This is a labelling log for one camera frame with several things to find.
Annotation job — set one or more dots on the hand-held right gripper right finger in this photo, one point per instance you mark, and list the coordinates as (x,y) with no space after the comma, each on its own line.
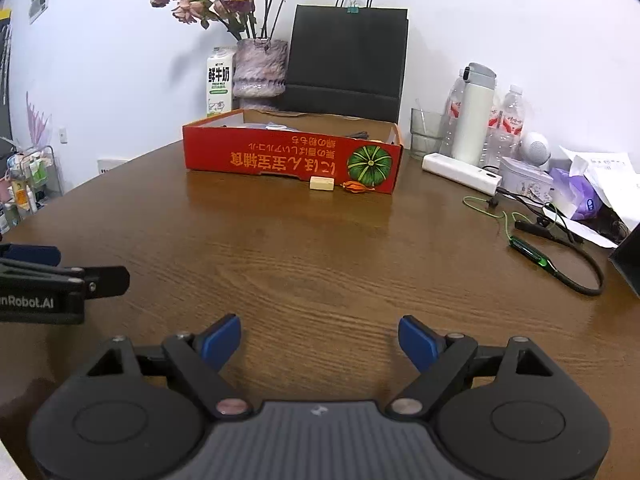
(417,340)

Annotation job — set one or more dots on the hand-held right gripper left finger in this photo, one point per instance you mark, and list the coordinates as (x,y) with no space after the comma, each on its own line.
(222,337)

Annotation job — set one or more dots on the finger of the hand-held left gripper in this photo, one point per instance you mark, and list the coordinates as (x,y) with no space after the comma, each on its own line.
(30,254)
(107,281)

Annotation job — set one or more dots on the cream small box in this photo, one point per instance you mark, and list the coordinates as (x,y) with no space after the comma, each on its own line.
(321,183)

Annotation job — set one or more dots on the red cardboard box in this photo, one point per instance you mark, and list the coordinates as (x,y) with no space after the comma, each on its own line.
(280,157)

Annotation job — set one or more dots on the wooden desktop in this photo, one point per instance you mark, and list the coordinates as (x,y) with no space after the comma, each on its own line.
(300,260)

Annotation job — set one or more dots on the black green neckband earphones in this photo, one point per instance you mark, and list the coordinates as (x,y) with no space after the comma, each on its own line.
(530,255)

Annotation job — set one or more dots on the white tin box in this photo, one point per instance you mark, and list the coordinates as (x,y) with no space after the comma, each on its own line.
(525,177)

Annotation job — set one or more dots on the clear glass cup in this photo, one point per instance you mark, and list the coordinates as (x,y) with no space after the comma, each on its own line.
(425,145)

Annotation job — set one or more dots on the purple tissue pack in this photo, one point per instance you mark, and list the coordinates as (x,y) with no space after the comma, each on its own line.
(580,195)

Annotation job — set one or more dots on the clear straw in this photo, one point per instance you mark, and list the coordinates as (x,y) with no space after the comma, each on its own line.
(424,117)

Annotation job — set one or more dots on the black cardboard box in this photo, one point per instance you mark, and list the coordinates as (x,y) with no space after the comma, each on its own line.
(627,265)

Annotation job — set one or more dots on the white milk carton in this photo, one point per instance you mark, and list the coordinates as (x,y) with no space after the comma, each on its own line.
(220,85)

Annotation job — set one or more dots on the white round speaker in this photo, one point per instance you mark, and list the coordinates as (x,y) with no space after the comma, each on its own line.
(536,147)

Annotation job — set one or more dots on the clear water bottle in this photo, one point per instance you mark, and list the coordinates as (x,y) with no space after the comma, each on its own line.
(505,130)
(451,110)

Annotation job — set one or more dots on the white thermos bottle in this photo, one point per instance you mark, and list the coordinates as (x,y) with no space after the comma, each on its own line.
(472,115)

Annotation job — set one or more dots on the white printed papers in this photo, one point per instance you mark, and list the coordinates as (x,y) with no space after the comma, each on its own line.
(615,175)

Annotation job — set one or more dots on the purple glass vase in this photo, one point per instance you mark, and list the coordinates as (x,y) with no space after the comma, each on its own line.
(260,67)

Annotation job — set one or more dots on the black paper bag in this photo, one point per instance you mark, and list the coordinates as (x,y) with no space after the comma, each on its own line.
(345,55)

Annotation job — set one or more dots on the green binder clip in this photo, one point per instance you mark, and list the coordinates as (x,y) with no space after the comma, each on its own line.
(353,9)

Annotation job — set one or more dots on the wide white wall socket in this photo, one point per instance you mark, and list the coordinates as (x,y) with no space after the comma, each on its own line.
(112,166)

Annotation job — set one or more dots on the small white wall switch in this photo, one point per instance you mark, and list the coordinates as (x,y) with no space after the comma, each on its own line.
(63,136)

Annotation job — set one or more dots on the dark wall poster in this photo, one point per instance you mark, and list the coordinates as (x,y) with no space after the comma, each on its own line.
(5,60)

